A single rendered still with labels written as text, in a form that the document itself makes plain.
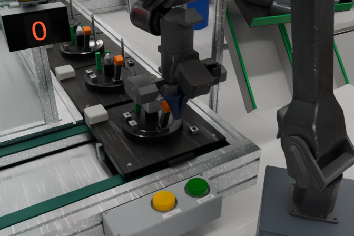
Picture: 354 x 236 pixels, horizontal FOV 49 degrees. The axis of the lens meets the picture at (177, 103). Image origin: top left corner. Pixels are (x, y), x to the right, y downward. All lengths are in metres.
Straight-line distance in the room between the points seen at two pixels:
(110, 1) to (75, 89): 1.03
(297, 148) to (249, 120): 0.62
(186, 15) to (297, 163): 0.28
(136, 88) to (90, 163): 0.28
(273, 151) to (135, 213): 0.45
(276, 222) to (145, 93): 0.29
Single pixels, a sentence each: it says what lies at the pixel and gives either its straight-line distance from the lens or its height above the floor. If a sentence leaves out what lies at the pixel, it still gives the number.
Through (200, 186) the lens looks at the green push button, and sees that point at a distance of 0.73.
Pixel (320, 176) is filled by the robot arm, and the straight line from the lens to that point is 0.51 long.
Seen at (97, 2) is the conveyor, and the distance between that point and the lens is 2.01.
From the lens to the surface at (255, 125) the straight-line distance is 1.10.
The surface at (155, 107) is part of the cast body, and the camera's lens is 0.83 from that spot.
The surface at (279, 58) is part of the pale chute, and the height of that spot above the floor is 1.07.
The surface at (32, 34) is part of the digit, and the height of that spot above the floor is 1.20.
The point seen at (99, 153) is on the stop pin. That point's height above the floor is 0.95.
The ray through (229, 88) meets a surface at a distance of 1.28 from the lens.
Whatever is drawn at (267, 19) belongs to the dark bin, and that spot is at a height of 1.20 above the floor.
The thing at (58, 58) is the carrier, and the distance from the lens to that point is 1.26.
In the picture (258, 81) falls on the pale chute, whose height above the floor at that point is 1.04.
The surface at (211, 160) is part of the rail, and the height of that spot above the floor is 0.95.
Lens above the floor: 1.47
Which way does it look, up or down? 31 degrees down
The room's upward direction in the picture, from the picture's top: straight up
